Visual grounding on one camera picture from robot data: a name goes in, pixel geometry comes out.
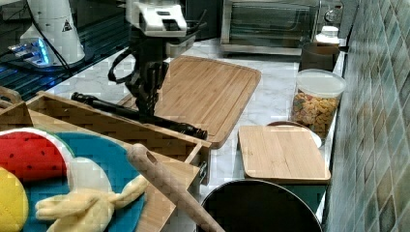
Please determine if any bamboo cutting board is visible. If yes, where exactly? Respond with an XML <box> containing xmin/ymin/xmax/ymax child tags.
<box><xmin>117</xmin><ymin>55</ymin><xmax>262</xmax><ymax>150</ymax></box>

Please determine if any wooden drawer cabinet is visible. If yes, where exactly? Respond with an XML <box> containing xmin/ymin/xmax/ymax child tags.
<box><xmin>0</xmin><ymin>86</ymin><xmax>201</xmax><ymax>232</ymax></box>

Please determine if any teal canister with wooden lid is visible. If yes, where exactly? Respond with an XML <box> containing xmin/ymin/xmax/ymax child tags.
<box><xmin>238</xmin><ymin>126</ymin><xmax>331</xmax><ymax>213</ymax></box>

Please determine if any plush yellow garlic toy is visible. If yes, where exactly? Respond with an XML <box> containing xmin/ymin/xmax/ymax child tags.
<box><xmin>35</xmin><ymin>175</ymin><xmax>148</xmax><ymax>232</ymax></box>

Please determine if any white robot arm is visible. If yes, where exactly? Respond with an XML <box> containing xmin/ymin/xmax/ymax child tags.
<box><xmin>126</xmin><ymin>0</ymin><xmax>198</xmax><ymax>115</ymax></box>

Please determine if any black utensil holder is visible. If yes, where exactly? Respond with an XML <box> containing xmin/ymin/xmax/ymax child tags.
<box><xmin>202</xmin><ymin>180</ymin><xmax>323</xmax><ymax>232</ymax></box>

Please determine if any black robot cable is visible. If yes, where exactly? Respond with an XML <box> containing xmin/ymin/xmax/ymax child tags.
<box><xmin>107</xmin><ymin>47</ymin><xmax>138</xmax><ymax>85</ymax></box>

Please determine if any plush watermelon slice toy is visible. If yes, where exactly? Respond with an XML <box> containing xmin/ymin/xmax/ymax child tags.
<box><xmin>0</xmin><ymin>128</ymin><xmax>74</xmax><ymax>182</ymax></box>

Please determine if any wooden drawer with black handle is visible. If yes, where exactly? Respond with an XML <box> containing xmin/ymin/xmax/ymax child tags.
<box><xmin>27</xmin><ymin>91</ymin><xmax>211</xmax><ymax>185</ymax></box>

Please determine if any clear jar of cereal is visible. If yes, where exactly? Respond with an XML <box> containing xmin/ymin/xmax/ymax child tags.
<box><xmin>290</xmin><ymin>69</ymin><xmax>346</xmax><ymax>140</ymax></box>

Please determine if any dark grey canister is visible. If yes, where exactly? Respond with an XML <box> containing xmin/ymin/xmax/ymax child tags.
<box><xmin>299</xmin><ymin>43</ymin><xmax>339</xmax><ymax>72</ymax></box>

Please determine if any plush yellow lemon toy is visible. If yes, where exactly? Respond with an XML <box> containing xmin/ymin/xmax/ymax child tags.
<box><xmin>0</xmin><ymin>168</ymin><xmax>29</xmax><ymax>232</ymax></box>

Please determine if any white-capped orange bottle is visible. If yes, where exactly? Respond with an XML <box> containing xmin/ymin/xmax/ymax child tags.
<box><xmin>315</xmin><ymin>26</ymin><xmax>339</xmax><ymax>44</ymax></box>

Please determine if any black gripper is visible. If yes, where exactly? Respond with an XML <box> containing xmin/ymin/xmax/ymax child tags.
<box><xmin>126</xmin><ymin>32</ymin><xmax>167</xmax><ymax>115</ymax></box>

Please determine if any teal plate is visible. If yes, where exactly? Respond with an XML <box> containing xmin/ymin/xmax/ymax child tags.
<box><xmin>21</xmin><ymin>131</ymin><xmax>145</xmax><ymax>232</ymax></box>

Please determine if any stainless steel toaster oven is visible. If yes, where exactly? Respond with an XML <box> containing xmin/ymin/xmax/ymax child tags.
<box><xmin>220</xmin><ymin>0</ymin><xmax>343</xmax><ymax>56</ymax></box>

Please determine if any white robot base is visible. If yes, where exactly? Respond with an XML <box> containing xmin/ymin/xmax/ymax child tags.
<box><xmin>8</xmin><ymin>0</ymin><xmax>86</xmax><ymax>69</ymax></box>

